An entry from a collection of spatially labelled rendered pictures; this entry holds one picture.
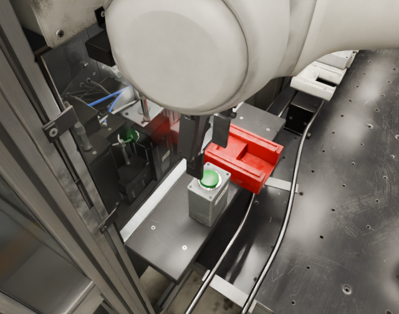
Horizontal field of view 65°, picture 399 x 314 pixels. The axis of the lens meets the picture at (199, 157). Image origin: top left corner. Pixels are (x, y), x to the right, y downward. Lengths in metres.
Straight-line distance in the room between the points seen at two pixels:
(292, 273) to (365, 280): 0.19
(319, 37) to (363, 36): 0.04
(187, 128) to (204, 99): 0.27
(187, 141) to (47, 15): 0.22
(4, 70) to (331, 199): 0.96
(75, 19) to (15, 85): 0.09
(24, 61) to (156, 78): 0.21
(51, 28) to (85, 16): 0.04
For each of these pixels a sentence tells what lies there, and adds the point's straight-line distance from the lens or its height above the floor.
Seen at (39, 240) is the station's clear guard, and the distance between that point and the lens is 0.54.
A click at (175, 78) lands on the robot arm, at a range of 0.16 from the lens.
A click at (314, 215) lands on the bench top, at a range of 1.05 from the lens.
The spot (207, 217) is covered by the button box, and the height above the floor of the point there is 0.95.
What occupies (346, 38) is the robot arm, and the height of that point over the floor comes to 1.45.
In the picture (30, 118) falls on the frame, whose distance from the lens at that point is 0.38.
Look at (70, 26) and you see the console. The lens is 0.37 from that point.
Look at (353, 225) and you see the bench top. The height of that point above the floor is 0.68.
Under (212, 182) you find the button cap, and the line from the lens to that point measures 0.62.
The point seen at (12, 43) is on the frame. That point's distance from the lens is 0.35.
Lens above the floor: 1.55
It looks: 51 degrees down
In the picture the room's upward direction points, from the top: straight up
